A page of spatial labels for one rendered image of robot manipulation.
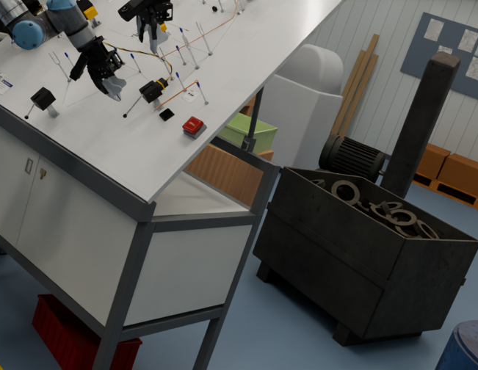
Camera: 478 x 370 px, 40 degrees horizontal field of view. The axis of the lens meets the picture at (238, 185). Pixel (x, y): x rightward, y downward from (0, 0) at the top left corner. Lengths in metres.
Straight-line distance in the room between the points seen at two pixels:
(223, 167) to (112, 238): 2.09
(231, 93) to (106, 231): 0.60
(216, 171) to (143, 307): 2.07
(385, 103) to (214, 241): 8.56
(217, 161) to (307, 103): 2.77
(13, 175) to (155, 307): 0.75
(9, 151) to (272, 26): 1.08
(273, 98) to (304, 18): 4.68
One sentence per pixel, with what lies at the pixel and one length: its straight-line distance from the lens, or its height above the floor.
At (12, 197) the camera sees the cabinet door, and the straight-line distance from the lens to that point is 2.56.
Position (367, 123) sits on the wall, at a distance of 10.78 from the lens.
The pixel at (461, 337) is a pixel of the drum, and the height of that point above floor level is 0.80.
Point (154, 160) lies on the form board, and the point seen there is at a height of 0.96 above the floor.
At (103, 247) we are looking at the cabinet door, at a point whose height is 0.63.
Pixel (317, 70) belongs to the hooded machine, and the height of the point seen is 1.14.
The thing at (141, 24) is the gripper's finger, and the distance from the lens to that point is 2.06.
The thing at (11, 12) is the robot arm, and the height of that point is 1.28.
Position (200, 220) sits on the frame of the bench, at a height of 0.79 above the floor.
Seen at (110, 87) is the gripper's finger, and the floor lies 1.13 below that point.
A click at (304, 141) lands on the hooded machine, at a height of 0.42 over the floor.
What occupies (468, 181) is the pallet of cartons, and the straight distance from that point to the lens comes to 9.37.
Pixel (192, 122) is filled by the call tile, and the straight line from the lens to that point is 2.05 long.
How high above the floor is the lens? 1.49
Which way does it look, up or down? 15 degrees down
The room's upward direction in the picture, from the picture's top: 19 degrees clockwise
